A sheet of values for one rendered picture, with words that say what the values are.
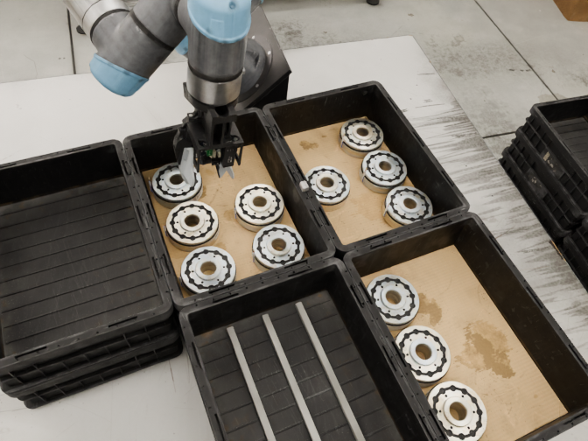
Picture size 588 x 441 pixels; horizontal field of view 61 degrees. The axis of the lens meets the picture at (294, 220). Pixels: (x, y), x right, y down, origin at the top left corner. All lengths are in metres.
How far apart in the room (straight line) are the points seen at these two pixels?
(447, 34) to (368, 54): 1.55
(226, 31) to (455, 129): 1.00
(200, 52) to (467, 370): 0.70
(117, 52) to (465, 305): 0.76
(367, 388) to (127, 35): 0.68
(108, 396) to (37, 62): 2.07
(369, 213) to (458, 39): 2.21
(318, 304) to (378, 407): 0.21
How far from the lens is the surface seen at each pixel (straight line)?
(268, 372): 0.90
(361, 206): 1.09
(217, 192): 1.08
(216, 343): 0.92
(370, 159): 1.14
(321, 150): 1.17
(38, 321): 1.00
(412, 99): 1.57
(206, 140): 0.75
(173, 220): 1.01
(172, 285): 0.86
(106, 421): 1.04
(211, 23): 0.64
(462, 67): 3.00
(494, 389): 1.00
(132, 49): 0.75
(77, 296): 1.00
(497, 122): 2.75
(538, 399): 1.03
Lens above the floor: 1.69
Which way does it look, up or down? 56 degrees down
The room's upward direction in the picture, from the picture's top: 10 degrees clockwise
